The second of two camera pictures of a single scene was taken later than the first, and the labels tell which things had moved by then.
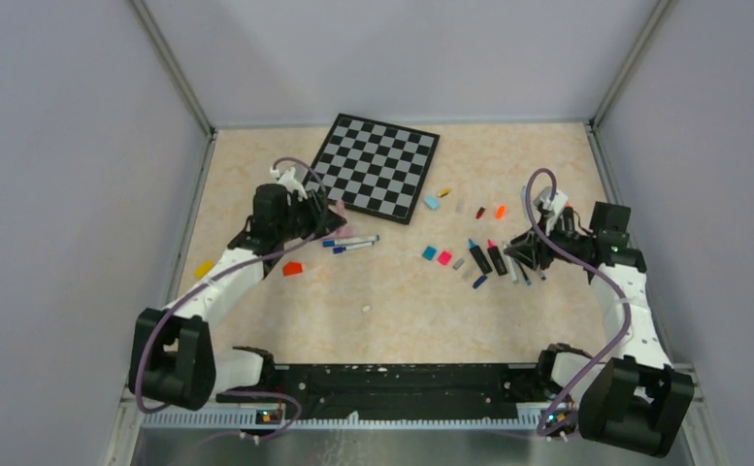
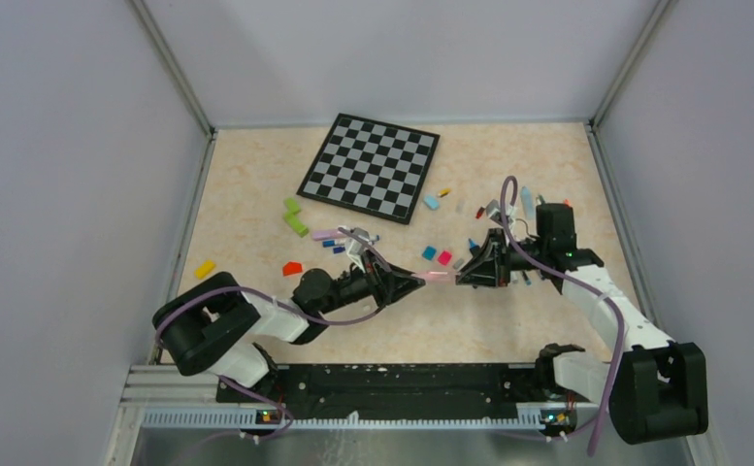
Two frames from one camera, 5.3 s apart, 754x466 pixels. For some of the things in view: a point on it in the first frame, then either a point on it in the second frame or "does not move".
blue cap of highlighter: (429, 252) does not move
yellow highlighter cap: (202, 270) does not move
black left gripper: (324, 219) → (386, 286)
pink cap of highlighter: (443, 257) does not move
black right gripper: (533, 248) → (480, 270)
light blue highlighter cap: (431, 202) does not move
